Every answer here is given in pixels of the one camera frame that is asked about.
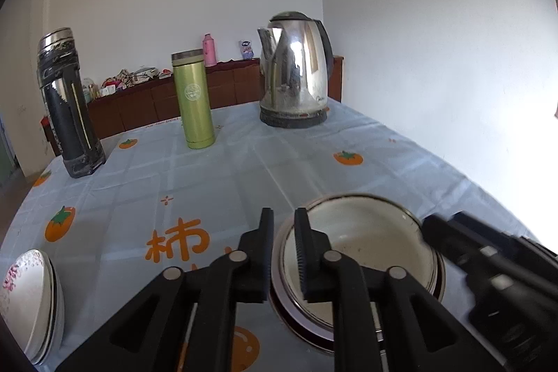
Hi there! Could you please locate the green thermos bottle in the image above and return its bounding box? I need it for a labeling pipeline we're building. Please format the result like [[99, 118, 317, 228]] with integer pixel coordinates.
[[171, 49, 216, 149]]

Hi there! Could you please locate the white enamel bowl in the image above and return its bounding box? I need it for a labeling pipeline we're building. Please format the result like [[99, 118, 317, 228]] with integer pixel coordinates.
[[272, 193, 445, 329]]

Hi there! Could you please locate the dark red wooden sideboard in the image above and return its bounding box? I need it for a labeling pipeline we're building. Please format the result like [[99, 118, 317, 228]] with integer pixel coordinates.
[[40, 55, 345, 157]]

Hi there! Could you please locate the blue persimmon tablecloth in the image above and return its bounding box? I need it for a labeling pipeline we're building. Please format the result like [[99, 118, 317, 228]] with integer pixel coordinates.
[[1, 102, 528, 371]]

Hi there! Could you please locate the stainless steel electric kettle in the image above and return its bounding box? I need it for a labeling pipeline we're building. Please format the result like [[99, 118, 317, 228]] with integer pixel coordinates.
[[257, 11, 334, 128]]

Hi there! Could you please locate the black steel thermos flask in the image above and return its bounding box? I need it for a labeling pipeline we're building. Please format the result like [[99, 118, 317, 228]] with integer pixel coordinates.
[[37, 27, 106, 179]]

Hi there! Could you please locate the pink floral white plate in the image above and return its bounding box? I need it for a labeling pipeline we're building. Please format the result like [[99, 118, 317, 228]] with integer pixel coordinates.
[[1, 249, 55, 365]]

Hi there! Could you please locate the pink thermos on sideboard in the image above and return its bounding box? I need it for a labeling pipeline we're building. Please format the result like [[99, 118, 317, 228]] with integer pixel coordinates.
[[202, 33, 218, 67]]

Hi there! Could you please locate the stainless steel bowl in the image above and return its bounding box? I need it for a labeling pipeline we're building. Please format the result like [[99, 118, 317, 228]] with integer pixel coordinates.
[[270, 246, 445, 354]]

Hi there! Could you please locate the pink plastic bowl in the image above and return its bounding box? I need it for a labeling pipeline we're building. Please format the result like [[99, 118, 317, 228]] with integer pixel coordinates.
[[270, 217, 445, 351]]

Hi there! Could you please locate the red floral white plate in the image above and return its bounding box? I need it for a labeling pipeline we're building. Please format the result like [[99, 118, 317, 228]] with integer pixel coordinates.
[[36, 259, 57, 366]]

